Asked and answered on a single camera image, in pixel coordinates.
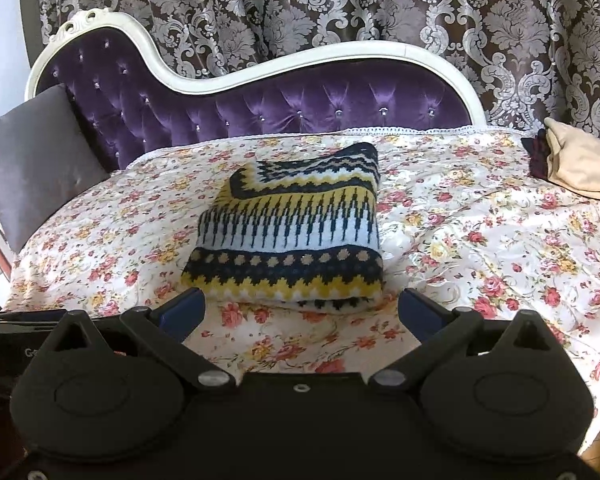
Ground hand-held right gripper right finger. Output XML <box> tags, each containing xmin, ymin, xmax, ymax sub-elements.
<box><xmin>369</xmin><ymin>286</ymin><xmax>552</xmax><ymax>394</ymax></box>

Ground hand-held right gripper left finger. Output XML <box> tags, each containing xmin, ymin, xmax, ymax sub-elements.
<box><xmin>49</xmin><ymin>286</ymin><xmax>232</xmax><ymax>394</ymax></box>

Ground yellow navy patterned knit sweater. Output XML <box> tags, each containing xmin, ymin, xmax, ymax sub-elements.
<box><xmin>180</xmin><ymin>142</ymin><xmax>386</xmax><ymax>313</ymax></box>

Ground floral print blanket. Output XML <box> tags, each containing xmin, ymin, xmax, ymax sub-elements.
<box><xmin>5</xmin><ymin>125</ymin><xmax>600</xmax><ymax>456</ymax></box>

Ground dark red cloth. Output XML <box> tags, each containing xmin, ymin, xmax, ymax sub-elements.
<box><xmin>522</xmin><ymin>129</ymin><xmax>555</xmax><ymax>181</ymax></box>

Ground grey cushion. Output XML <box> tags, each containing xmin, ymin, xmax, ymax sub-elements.
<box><xmin>0</xmin><ymin>82</ymin><xmax>111</xmax><ymax>253</ymax></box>

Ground beige cloth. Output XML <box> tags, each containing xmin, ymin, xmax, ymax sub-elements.
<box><xmin>545</xmin><ymin>117</ymin><xmax>600</xmax><ymax>201</ymax></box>

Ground purple tufted white-framed sofa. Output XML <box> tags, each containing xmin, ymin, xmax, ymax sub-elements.
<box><xmin>25</xmin><ymin>10</ymin><xmax>486</xmax><ymax>171</ymax></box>

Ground brown silver damask curtain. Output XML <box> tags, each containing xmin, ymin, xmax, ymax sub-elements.
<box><xmin>35</xmin><ymin>0</ymin><xmax>600</xmax><ymax>141</ymax></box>

